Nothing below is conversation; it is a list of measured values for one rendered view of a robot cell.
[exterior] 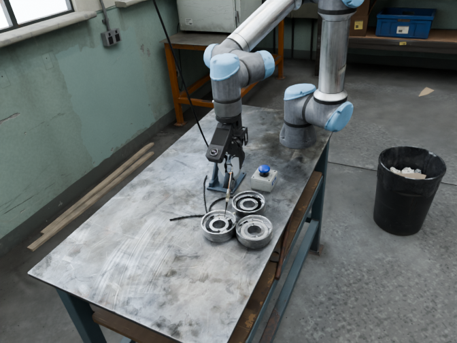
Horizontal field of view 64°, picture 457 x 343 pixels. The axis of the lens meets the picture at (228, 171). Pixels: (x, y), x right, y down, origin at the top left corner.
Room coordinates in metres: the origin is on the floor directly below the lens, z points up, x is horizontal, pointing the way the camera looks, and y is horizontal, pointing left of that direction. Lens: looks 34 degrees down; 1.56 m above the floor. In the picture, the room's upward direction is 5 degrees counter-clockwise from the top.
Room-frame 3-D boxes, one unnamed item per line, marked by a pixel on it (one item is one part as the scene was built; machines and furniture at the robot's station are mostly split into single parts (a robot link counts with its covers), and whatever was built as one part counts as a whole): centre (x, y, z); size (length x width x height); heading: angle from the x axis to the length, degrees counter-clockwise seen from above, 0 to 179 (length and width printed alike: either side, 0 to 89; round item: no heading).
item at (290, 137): (1.31, -0.30, 0.85); 0.15 x 0.15 x 0.10
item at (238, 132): (0.92, -0.02, 1.07); 0.09 x 0.08 x 0.12; 154
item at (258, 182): (1.02, -0.12, 0.82); 0.08 x 0.07 x 0.05; 152
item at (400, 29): (3.95, -1.97, 0.56); 0.52 x 0.38 x 0.22; 59
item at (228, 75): (0.92, -0.02, 1.23); 0.09 x 0.08 x 0.11; 128
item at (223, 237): (0.80, 0.04, 0.82); 0.10 x 0.10 x 0.04
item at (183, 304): (1.09, 0.03, 0.79); 1.20 x 0.60 x 0.02; 152
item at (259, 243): (0.77, -0.06, 0.82); 0.10 x 0.10 x 0.04
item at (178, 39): (3.66, -0.14, 0.39); 1.50 x 0.62 x 0.78; 152
